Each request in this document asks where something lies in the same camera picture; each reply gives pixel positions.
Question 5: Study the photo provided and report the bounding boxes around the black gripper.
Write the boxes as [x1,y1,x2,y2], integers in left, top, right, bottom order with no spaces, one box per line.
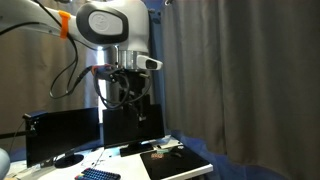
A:
[125,69,153,123]

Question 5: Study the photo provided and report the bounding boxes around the blue mechanical keyboard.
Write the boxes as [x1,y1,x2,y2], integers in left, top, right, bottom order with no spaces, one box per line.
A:
[73,167,122,180]

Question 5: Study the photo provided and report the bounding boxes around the black monitor with square foot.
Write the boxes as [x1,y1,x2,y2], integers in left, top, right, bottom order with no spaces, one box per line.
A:
[102,103,166,158]

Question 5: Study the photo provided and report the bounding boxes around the colourful sticker patch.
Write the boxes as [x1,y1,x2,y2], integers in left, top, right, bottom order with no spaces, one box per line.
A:
[150,152,165,160]

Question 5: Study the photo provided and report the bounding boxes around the black desk mat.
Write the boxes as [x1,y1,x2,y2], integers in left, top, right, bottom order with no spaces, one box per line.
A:
[139,146,211,180]

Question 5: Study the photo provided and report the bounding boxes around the black monitor with round foot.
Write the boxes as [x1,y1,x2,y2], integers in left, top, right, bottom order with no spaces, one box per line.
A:
[25,106,101,169]

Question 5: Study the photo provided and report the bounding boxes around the wide grey curtain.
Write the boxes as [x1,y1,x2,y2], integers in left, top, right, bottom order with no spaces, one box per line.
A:
[161,0,320,180]

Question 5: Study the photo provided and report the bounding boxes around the grey curtain beside window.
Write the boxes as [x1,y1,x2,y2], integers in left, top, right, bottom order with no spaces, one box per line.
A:
[0,29,100,146]

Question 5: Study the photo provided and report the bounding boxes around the orange cable connector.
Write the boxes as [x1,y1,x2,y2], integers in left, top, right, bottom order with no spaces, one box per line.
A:
[91,64,112,74]

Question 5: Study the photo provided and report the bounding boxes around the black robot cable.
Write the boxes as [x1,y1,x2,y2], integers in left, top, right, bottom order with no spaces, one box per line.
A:
[0,0,153,111]

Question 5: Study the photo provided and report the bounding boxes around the black camera on stand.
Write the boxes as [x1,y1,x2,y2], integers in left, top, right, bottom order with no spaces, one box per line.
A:
[0,111,48,140]

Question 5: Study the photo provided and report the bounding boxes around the orange cable strap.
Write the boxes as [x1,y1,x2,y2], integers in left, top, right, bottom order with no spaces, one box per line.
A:
[58,10,72,40]

